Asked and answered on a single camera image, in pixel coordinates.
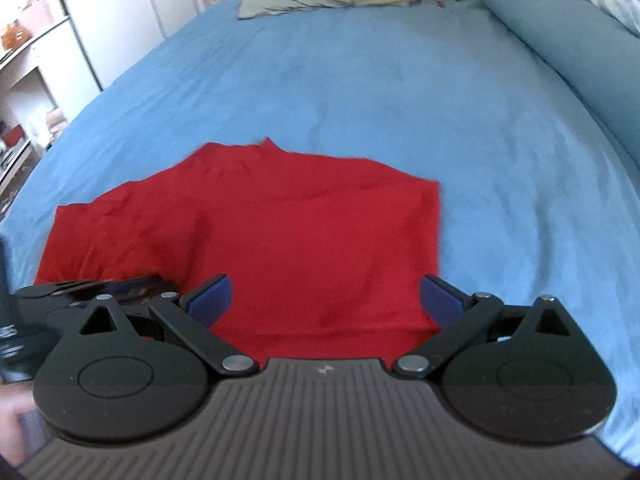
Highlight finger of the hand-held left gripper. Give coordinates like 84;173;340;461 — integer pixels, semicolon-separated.
14;274;182;317

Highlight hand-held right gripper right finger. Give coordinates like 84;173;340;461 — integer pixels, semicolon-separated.
391;274;577;377

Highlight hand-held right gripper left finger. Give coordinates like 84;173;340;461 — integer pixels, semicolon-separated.
75;274;259;376

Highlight red shirt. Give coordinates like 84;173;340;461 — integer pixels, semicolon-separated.
34;136;444;361

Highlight person's left hand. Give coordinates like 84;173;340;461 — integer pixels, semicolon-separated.
0;385;43;467

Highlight blue bed sheet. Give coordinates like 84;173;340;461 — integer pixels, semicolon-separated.
0;0;640;466

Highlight white shelf unit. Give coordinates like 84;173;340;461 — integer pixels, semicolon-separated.
0;0;103;211

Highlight white wardrobe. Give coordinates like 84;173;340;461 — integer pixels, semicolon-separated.
50;0;207;92

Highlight teal rolled duvet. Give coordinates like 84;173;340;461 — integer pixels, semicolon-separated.
479;0;640;163

